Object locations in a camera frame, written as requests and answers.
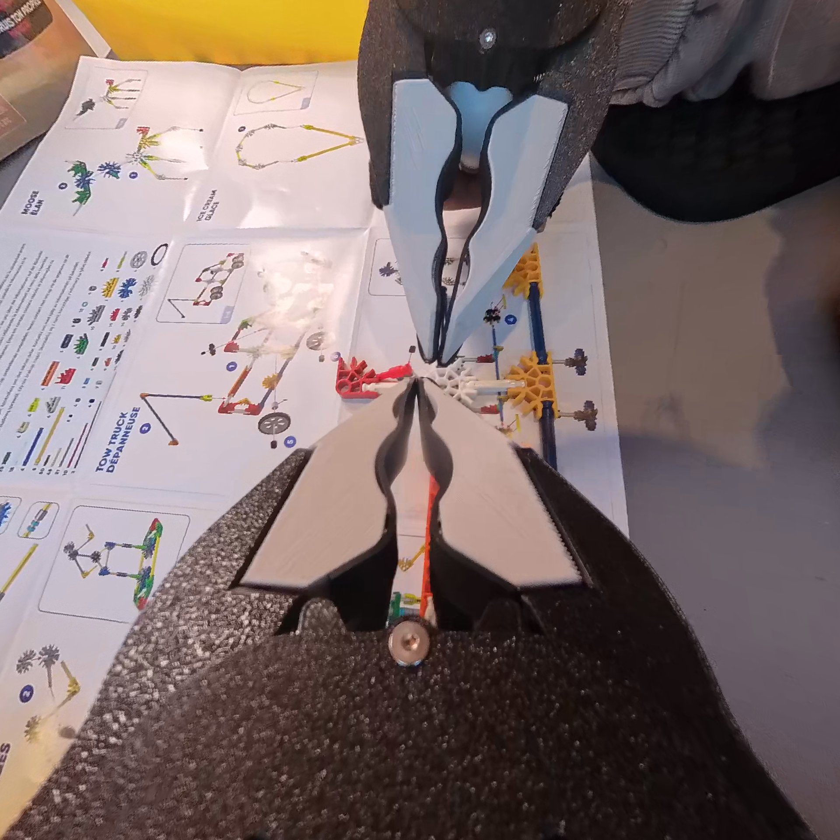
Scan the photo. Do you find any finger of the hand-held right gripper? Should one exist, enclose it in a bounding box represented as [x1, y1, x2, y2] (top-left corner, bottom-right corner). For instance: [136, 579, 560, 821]
[382, 77, 462, 364]
[443, 94, 570, 366]

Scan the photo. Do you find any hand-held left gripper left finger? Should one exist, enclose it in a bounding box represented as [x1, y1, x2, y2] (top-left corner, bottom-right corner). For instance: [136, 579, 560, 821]
[233, 379, 421, 632]

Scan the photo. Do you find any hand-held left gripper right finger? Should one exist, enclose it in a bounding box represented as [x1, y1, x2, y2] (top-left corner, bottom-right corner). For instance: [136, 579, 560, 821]
[419, 379, 585, 631]

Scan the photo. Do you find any colourful construction toy model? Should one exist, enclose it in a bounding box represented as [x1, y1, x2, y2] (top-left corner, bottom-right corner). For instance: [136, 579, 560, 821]
[336, 243, 560, 624]

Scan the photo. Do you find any yellow plastic bin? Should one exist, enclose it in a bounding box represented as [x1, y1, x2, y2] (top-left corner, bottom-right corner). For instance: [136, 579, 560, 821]
[69, 0, 368, 67]

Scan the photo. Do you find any printed paper instruction sheet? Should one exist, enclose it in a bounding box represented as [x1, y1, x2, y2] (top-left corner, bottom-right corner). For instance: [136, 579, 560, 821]
[0, 56, 631, 775]

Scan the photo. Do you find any black mesh chair seat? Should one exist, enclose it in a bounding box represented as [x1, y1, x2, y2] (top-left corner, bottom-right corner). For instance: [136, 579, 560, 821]
[591, 98, 840, 224]

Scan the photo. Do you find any cardboard construction toy box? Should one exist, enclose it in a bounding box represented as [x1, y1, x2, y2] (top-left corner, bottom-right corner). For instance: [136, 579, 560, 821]
[0, 0, 74, 161]

